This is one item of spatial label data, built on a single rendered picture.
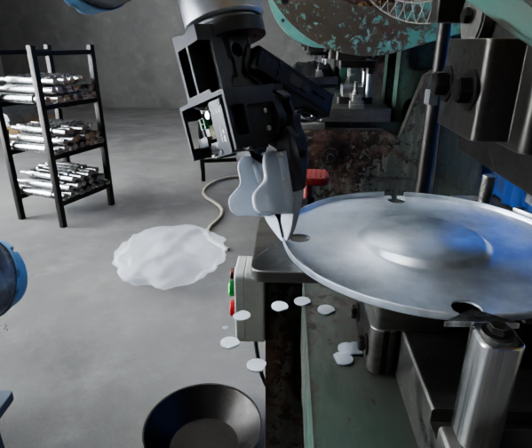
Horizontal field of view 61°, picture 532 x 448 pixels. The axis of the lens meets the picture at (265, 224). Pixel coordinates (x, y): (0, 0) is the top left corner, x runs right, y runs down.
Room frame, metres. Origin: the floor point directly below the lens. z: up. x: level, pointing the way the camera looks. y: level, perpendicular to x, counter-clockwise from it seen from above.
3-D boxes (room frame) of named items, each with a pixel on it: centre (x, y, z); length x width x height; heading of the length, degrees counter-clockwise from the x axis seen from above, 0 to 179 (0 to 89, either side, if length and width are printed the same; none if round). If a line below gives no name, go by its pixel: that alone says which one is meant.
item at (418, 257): (0.43, -0.16, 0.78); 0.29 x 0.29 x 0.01
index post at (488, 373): (0.25, -0.15, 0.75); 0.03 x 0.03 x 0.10; 87
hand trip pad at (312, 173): (0.76, -0.07, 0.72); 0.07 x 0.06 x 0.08; 87
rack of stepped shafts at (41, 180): (2.60, 1.22, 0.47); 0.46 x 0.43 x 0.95; 67
